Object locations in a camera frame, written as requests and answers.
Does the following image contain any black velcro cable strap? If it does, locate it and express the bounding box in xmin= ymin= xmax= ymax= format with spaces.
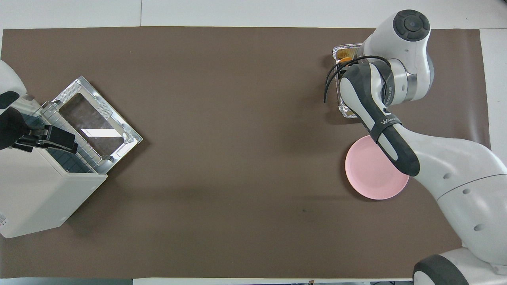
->
xmin=381 ymin=77 xmax=398 ymax=107
xmin=372 ymin=114 xmax=401 ymax=138

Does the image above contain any pink round plate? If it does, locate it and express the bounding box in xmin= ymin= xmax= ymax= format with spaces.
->
xmin=345 ymin=135 xmax=410 ymax=200

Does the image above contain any metal oven wire rack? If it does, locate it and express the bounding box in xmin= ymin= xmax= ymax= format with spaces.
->
xmin=40 ymin=102 xmax=100 ymax=175

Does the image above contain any yellow sliced bread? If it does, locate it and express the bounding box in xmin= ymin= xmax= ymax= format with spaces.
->
xmin=337 ymin=47 xmax=359 ymax=64

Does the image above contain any brown table mat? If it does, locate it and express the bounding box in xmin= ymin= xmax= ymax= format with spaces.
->
xmin=0 ymin=27 xmax=505 ymax=279

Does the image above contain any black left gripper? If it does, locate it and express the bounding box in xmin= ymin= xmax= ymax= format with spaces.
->
xmin=0 ymin=107 xmax=78 ymax=155

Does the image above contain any cream toaster oven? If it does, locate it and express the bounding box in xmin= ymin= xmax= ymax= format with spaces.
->
xmin=0 ymin=101 xmax=108 ymax=239

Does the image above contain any glass oven door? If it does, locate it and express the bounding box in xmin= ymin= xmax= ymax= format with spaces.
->
xmin=51 ymin=75 xmax=143 ymax=175

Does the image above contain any aluminium foil tray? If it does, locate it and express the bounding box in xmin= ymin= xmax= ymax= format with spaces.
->
xmin=332 ymin=43 xmax=363 ymax=119

